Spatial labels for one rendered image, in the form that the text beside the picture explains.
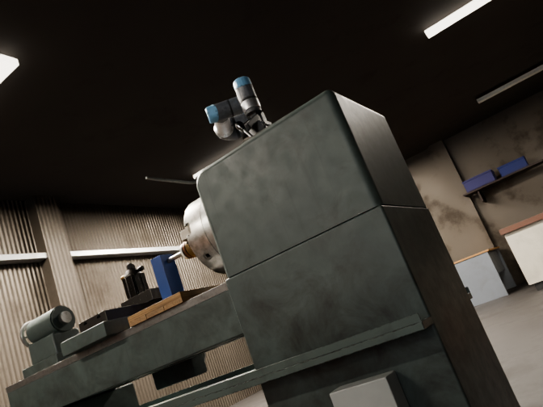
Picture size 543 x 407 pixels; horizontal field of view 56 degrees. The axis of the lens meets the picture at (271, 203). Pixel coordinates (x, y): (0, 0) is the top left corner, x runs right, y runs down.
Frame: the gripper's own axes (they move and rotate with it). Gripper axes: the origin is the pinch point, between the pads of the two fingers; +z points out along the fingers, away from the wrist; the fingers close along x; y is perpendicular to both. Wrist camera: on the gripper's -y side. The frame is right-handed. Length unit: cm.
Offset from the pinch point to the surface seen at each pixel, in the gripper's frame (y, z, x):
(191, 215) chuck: -26.1, 15.9, 24.9
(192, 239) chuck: -27.7, 24.7, 26.9
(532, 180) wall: 878, -35, -35
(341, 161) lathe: -34, 28, -40
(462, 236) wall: 874, 11, 121
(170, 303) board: -30, 43, 44
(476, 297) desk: 713, 119, 111
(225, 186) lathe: -34.0, 16.2, 1.5
